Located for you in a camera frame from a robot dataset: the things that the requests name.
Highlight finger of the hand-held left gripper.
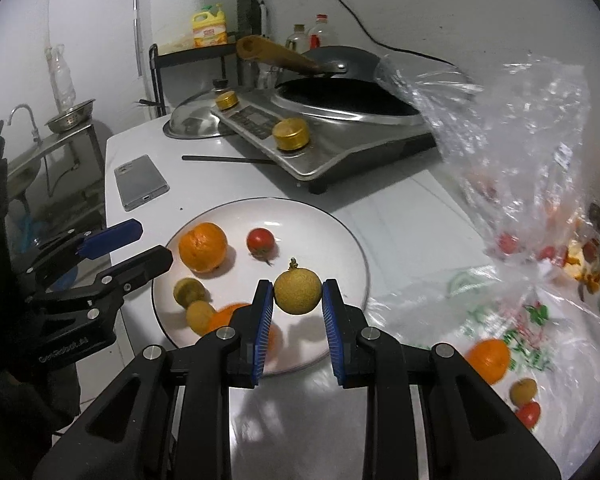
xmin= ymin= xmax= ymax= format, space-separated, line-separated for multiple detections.
xmin=24 ymin=219 xmax=143 ymax=281
xmin=27 ymin=245 xmax=174 ymax=311

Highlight smartphone in clear case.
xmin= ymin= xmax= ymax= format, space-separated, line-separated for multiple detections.
xmin=114 ymin=154 xmax=171 ymax=212

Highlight black metal rack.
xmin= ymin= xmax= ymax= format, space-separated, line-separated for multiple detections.
xmin=147 ymin=42 xmax=241 ymax=121

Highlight small steel cup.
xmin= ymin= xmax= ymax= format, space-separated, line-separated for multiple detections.
xmin=240 ymin=60 xmax=281 ymax=88

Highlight black wok with wooden handle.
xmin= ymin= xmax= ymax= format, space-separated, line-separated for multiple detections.
xmin=236 ymin=35 xmax=426 ymax=121

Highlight dark chopstick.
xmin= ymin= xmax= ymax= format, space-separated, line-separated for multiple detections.
xmin=181 ymin=155 xmax=281 ymax=166

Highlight orange tangerine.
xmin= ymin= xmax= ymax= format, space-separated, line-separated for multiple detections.
xmin=466 ymin=338 xmax=512 ymax=386
xmin=178 ymin=222 xmax=229 ymax=274
xmin=207 ymin=302 xmax=283 ymax=361

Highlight steel sink stand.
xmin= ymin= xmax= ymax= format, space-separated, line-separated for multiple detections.
xmin=5 ymin=120 xmax=108 ymax=241

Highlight yellow detergent bottle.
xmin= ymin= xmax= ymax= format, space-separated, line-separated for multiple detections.
xmin=190 ymin=2 xmax=228 ymax=50

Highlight steel colander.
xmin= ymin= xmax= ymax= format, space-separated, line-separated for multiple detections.
xmin=45 ymin=100 xmax=97 ymax=134

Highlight steel induction cooker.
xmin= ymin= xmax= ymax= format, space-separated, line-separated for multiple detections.
xmin=215 ymin=87 xmax=438 ymax=195

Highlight black umbrella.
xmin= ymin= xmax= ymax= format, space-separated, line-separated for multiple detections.
xmin=250 ymin=0 xmax=268 ymax=61

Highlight black power cable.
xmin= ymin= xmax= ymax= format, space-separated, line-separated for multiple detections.
xmin=295 ymin=0 xmax=456 ymax=68

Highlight printed plastic bag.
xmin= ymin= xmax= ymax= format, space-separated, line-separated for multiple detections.
xmin=365 ymin=260 xmax=600 ymax=471

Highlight steel pot lid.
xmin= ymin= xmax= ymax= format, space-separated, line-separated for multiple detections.
xmin=162 ymin=79 xmax=236 ymax=140

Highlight cooking oil bottle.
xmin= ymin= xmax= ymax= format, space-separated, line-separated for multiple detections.
xmin=286 ymin=23 xmax=308 ymax=51

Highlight clear plastic bag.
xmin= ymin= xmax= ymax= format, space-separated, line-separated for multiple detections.
xmin=375 ymin=52 xmax=600 ymax=306

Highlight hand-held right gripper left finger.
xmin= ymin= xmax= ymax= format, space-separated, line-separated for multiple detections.
xmin=40 ymin=279 xmax=276 ymax=480

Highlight tan longan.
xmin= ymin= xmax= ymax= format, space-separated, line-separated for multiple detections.
xmin=273 ymin=258 xmax=323 ymax=316
xmin=173 ymin=277 xmax=208 ymax=307
xmin=509 ymin=377 xmax=538 ymax=407
xmin=186 ymin=301 xmax=217 ymax=336

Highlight orange peels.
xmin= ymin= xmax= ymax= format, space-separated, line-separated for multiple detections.
xmin=562 ymin=240 xmax=600 ymax=295

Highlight white plate with dark rim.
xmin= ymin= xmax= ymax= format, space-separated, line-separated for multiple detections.
xmin=151 ymin=197 xmax=371 ymax=376

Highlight steel faucet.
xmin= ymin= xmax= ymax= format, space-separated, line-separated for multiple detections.
xmin=7 ymin=104 xmax=43 ymax=146

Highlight white wall pipe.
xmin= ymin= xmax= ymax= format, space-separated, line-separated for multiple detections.
xmin=131 ymin=0 xmax=143 ymax=78

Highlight empty clear plastic bottle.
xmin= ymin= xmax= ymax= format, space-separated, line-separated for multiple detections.
xmin=45 ymin=45 xmax=77 ymax=111

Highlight red-capped clear bottle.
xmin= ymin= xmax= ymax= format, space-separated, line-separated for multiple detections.
xmin=308 ymin=14 xmax=341 ymax=51

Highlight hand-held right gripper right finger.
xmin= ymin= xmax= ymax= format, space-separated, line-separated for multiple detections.
xmin=321 ymin=277 xmax=563 ymax=480

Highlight dark vertical pipe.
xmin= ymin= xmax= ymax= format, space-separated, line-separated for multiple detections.
xmin=236 ymin=0 xmax=253 ymax=86

